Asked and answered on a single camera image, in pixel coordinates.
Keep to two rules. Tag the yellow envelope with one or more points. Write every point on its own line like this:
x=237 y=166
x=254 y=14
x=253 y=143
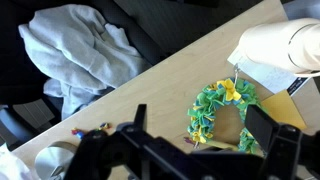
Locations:
x=282 y=109

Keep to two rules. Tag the white printed paper sheet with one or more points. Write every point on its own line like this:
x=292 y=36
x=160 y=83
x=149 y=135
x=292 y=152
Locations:
x=272 y=78

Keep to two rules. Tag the green yellow fabric lei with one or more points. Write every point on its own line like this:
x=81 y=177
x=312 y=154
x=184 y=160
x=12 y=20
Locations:
x=214 y=98

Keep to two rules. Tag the grey hooded sweatshirt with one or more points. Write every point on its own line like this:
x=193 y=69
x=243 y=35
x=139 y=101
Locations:
x=84 y=56

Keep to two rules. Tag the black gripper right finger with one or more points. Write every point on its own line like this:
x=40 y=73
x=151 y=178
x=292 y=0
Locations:
x=261 y=126

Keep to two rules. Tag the cream insulated water bottle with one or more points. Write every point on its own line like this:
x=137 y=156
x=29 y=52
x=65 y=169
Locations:
x=291 y=45

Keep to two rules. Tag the black office chair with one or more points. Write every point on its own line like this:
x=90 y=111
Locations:
x=21 y=82

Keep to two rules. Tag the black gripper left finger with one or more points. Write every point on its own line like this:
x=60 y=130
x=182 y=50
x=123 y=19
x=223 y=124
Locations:
x=140 y=117

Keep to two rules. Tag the small colourful toy pieces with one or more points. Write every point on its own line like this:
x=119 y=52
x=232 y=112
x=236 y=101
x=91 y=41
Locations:
x=80 y=133

